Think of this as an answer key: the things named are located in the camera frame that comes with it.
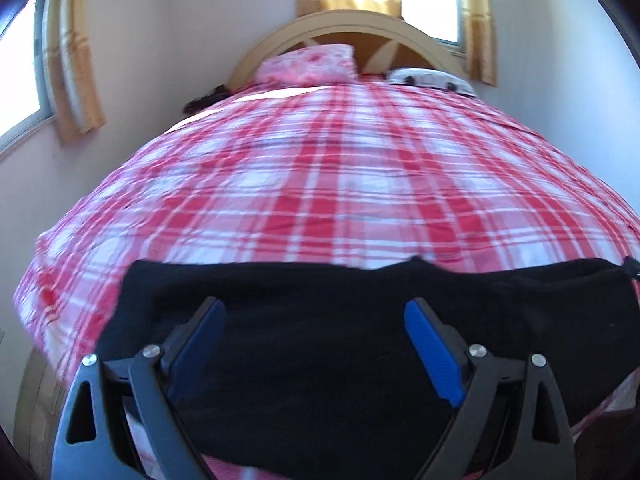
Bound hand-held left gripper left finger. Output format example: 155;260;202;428
50;296;227;480

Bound dark cloth beside bed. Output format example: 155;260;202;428
183;86;233;115

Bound wooden bed frame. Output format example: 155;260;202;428
14;347;68;480

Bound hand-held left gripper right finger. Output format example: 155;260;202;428
403;296;573;480

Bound narrow yellow curtain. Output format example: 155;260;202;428
459;0;499;87

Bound black pants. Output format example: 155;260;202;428
95;255;640;480

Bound side window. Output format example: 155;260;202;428
0;0;56;153

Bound yellow side window curtain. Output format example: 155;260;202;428
44;0;107;147

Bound black and white pillow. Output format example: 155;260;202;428
387;67;476;96

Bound cream wooden headboard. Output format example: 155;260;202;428
227;10;471;92

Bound pink floral pillow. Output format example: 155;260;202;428
256;43;358;86

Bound window behind headboard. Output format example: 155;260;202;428
400;0;467;47

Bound red plaid bed sheet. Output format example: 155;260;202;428
14;77;640;480

